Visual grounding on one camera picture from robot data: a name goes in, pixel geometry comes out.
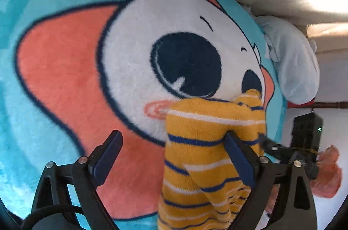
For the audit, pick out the blue cartoon printed blanket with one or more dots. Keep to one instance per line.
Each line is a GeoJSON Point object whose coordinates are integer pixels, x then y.
{"type": "Point", "coordinates": [89, 61]}

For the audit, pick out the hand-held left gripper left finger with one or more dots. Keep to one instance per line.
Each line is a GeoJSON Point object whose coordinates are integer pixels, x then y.
{"type": "Point", "coordinates": [108, 155]}

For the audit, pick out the pale blue plush toy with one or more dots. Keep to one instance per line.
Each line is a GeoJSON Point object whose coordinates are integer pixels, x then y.
{"type": "Point", "coordinates": [295, 64]}

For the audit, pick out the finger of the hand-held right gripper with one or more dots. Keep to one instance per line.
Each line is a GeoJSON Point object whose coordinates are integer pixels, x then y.
{"type": "Point", "coordinates": [285, 152]}

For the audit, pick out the red cloth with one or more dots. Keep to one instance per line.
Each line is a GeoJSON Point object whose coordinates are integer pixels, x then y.
{"type": "Point", "coordinates": [299, 104]}

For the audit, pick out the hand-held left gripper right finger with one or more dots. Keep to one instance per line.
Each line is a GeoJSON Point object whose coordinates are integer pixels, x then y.
{"type": "Point", "coordinates": [240, 162]}

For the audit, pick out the dark wooden rail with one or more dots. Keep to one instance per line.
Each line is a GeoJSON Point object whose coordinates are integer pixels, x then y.
{"type": "Point", "coordinates": [331, 104]}

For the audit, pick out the yellow striped sweater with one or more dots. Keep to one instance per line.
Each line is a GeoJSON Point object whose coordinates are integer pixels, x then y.
{"type": "Point", "coordinates": [201, 164]}

